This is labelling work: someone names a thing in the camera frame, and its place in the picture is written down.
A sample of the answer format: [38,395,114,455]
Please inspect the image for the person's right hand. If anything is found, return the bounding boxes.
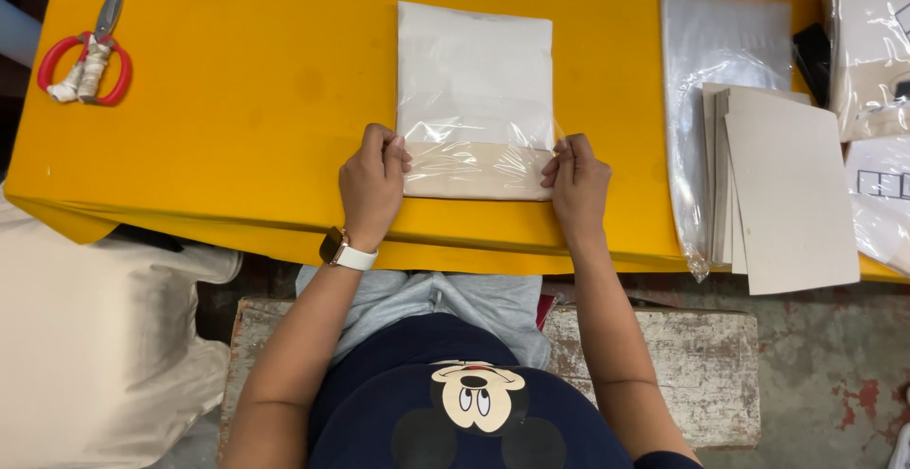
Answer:
[539,133,613,244]

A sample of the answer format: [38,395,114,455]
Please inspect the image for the person's left hand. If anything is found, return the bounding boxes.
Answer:
[338,123,414,251]

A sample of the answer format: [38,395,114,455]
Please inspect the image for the clear plastic packing bag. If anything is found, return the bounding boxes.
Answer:
[395,1,566,202]

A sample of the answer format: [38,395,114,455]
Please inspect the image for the smartwatch with white band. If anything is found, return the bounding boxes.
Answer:
[318,225,379,272]

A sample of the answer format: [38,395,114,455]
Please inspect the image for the folded beige cloth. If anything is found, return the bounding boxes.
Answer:
[402,140,555,202]

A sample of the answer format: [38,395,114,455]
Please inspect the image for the light grey shorts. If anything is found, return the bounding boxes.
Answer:
[295,265,553,370]

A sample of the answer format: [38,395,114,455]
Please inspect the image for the yellow table cover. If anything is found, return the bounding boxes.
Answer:
[3,0,910,285]

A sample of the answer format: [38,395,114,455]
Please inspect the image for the stack of clear plastic bags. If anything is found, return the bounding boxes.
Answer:
[659,0,795,284]

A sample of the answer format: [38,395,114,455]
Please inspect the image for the worn white wooden bench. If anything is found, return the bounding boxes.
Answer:
[218,297,762,459]

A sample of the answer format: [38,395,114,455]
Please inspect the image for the stack of grey cardboard sheets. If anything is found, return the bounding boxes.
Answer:
[701,83,862,296]

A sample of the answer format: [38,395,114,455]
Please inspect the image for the navy cartoon print shirt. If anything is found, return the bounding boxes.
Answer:
[307,313,705,469]

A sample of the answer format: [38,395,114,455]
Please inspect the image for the black object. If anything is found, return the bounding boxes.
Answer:
[791,22,833,109]

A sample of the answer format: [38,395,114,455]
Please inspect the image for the bagged white printed cloth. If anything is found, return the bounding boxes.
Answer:
[843,135,910,278]

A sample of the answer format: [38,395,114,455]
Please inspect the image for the heap of cream fabric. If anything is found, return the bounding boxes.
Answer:
[0,183,244,469]

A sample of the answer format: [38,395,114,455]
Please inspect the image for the pile of bagged beige cloths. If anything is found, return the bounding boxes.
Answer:
[828,0,910,143]

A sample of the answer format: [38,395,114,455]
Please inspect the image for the white object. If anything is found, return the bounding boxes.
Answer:
[886,421,910,469]

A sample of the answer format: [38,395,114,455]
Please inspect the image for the red-handled scissors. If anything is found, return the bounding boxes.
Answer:
[37,0,134,106]

